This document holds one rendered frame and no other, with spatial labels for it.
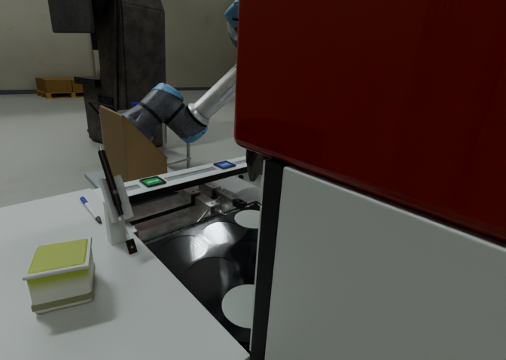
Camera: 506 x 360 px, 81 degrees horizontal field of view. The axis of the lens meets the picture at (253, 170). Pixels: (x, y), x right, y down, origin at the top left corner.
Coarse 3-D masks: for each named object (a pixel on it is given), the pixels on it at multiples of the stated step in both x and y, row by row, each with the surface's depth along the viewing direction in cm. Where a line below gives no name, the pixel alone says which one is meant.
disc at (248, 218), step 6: (246, 210) 86; (252, 210) 86; (240, 216) 82; (246, 216) 82; (252, 216) 83; (258, 216) 83; (240, 222) 79; (246, 222) 79; (252, 222) 79; (258, 222) 80
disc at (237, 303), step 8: (232, 288) 56; (240, 288) 56; (248, 288) 56; (224, 296) 54; (232, 296) 54; (240, 296) 55; (248, 296) 55; (224, 304) 52; (232, 304) 53; (240, 304) 53; (248, 304) 53; (224, 312) 51; (232, 312) 51; (240, 312) 51; (248, 312) 51; (232, 320) 49; (240, 320) 50; (248, 320) 50
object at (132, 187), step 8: (232, 160) 108; (240, 160) 109; (192, 168) 98; (200, 168) 99; (208, 168) 100; (216, 168) 100; (232, 168) 101; (152, 176) 90; (160, 176) 90; (168, 176) 90; (176, 176) 92; (184, 176) 92; (192, 176) 92; (200, 176) 92; (128, 184) 84; (136, 184) 84; (168, 184) 85; (176, 184) 86; (96, 192) 78; (128, 192) 79; (136, 192) 79; (144, 192) 79; (104, 200) 73
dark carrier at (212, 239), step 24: (168, 240) 70; (192, 240) 70; (216, 240) 71; (240, 240) 71; (168, 264) 62; (192, 264) 62; (216, 264) 63; (240, 264) 63; (192, 288) 56; (216, 288) 56; (216, 312) 51; (240, 336) 47
